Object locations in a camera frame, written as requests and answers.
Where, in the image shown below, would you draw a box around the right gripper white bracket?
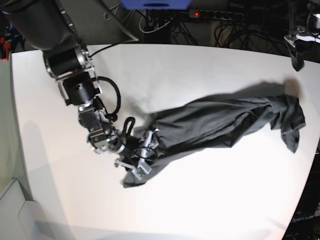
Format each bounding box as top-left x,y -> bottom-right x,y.
114,128 -> 159,181

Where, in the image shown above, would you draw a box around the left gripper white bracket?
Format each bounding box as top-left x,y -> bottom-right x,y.
283,28 -> 320,72

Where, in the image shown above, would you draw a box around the dark grey t-shirt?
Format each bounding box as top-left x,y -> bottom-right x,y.
122,94 -> 306,188

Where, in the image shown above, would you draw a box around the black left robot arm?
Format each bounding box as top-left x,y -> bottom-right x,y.
283,0 -> 320,72

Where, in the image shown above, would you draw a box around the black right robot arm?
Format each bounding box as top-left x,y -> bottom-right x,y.
0,0 -> 158,181

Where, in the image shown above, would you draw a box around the black power strip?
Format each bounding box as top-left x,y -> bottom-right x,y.
188,9 -> 245,22

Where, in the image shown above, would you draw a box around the blue box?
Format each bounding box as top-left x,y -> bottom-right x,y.
120,0 -> 191,10

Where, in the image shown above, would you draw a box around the red black object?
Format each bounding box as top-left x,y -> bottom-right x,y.
0,36 -> 11,61

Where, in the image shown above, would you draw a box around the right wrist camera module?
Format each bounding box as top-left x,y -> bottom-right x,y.
132,162 -> 152,180

